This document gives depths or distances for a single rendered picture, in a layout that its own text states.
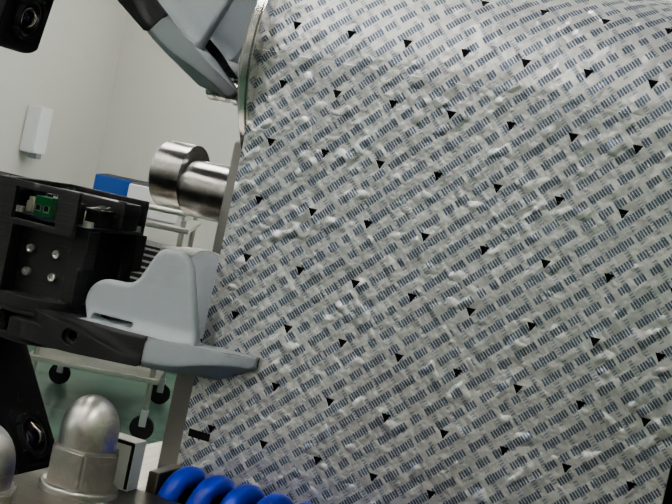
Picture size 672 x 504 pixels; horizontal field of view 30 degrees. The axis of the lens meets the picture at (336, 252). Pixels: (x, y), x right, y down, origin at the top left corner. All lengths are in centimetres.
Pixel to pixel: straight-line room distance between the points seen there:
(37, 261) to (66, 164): 632
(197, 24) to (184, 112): 630
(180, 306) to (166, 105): 643
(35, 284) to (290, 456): 16
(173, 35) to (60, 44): 608
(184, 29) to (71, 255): 14
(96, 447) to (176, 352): 7
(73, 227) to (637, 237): 27
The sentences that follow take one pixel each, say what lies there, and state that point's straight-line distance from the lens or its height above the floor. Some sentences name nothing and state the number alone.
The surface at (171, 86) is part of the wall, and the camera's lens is 705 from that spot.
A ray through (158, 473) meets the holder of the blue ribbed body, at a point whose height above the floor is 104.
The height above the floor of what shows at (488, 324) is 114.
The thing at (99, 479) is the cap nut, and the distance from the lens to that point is 59.
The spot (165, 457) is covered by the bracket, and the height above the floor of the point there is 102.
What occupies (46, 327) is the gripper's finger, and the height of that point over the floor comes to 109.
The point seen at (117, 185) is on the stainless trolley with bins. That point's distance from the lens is 566.
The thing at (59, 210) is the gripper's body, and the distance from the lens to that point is 64.
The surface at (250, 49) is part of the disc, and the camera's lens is 63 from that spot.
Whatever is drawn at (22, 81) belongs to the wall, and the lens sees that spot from 654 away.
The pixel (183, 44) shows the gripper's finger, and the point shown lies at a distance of 68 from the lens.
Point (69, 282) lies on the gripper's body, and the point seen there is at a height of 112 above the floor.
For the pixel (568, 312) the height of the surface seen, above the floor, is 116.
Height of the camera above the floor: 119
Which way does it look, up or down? 3 degrees down
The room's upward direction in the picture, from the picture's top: 12 degrees clockwise
